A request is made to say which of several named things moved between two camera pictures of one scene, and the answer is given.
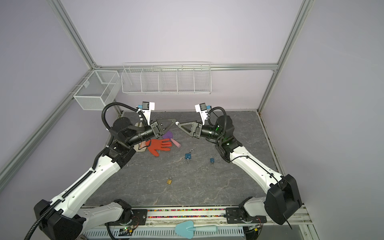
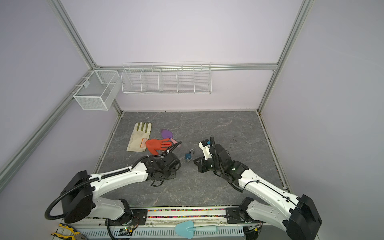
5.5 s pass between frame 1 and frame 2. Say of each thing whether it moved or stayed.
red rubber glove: stayed
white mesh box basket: stayed
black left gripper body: moved
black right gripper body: moved
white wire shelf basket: stayed
